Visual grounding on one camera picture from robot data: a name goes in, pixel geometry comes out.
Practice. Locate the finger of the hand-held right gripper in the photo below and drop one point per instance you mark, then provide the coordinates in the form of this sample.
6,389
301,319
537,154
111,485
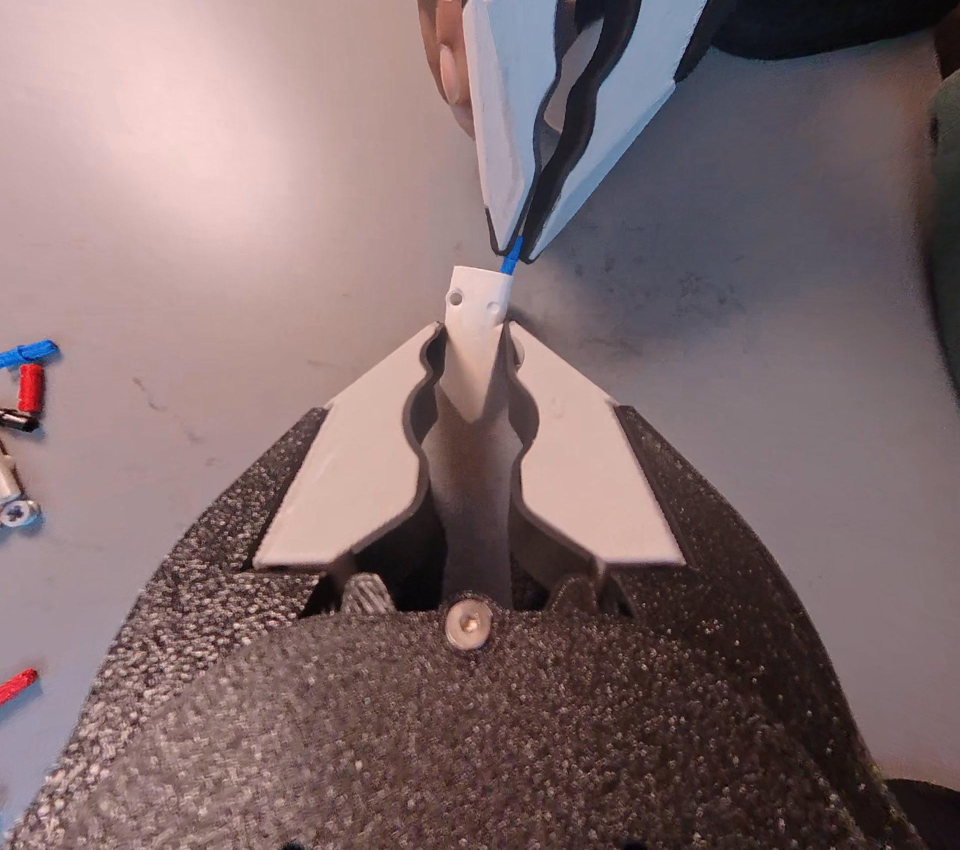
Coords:
667,3
517,40

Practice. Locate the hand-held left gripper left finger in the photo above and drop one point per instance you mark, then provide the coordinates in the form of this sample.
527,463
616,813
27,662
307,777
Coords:
352,483

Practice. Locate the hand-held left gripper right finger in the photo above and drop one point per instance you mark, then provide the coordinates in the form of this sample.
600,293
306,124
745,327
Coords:
592,483

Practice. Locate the white toy panel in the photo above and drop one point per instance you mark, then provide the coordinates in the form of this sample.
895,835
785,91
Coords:
472,355

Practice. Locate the blue toy pin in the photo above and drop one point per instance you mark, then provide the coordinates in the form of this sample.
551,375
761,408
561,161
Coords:
511,261

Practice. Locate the pile of small toy parts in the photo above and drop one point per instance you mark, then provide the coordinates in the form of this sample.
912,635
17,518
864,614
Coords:
31,389

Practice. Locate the grey desk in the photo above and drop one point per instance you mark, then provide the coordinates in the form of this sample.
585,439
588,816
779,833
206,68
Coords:
225,115

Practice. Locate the person's right hand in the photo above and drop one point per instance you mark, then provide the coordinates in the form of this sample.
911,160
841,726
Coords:
446,40

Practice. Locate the person's torso green sweatshirt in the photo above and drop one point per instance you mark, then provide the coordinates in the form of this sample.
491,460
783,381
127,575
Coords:
946,228

